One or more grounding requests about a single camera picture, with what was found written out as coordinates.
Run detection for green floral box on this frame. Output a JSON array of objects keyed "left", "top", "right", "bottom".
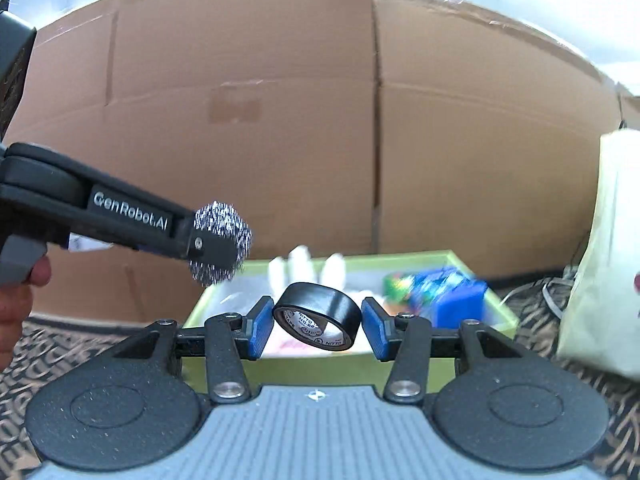
[{"left": 383, "top": 273, "right": 416, "bottom": 304}]

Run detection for black tape roll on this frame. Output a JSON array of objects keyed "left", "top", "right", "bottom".
[{"left": 272, "top": 283, "right": 362, "bottom": 351}]

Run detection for white pink work glove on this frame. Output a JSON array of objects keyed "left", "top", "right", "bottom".
[{"left": 267, "top": 245, "right": 346, "bottom": 298}]

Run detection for blue plastic cube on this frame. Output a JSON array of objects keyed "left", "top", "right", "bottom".
[{"left": 408, "top": 266, "right": 487, "bottom": 330}]

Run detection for steel wool scrubber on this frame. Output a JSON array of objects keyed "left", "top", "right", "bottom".
[{"left": 188, "top": 202, "right": 253, "bottom": 287}]

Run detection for person left hand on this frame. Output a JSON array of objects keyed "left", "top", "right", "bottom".
[{"left": 0, "top": 256, "right": 52, "bottom": 370}]

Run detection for green cardboard storage box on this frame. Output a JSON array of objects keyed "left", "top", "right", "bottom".
[{"left": 186, "top": 247, "right": 516, "bottom": 390}]

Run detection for large brown cardboard box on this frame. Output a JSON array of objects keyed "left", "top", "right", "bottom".
[{"left": 0, "top": 0, "right": 640, "bottom": 326}]

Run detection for cream paper bag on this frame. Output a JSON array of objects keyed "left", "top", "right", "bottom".
[{"left": 556, "top": 129, "right": 639, "bottom": 382}]

